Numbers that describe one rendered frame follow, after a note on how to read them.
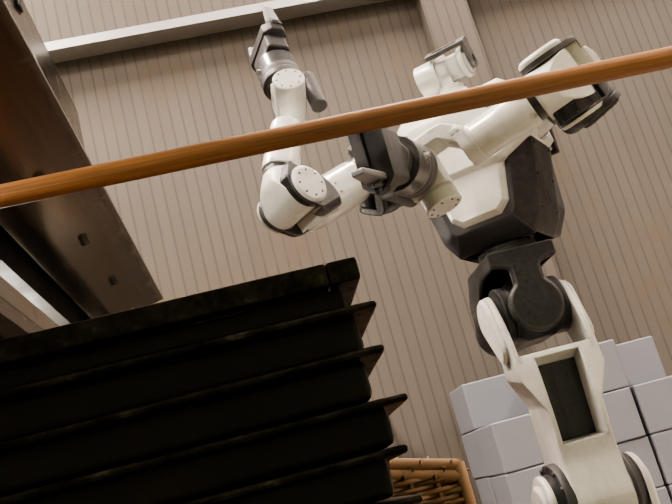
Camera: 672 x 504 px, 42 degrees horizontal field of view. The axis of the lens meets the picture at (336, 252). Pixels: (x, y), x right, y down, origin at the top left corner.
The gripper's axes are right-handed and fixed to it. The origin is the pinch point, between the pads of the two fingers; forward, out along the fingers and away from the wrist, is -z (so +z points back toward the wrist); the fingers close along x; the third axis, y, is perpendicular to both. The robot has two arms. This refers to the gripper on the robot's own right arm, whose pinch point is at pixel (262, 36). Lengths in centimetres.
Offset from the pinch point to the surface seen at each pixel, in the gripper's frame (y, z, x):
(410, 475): 32, 127, 36
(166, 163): 42, 75, 26
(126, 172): 46, 74, 23
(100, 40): -45, -313, -214
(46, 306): 38, 16, -73
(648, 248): -353, -120, -185
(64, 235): 40, 28, -36
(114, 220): 30, 25, -34
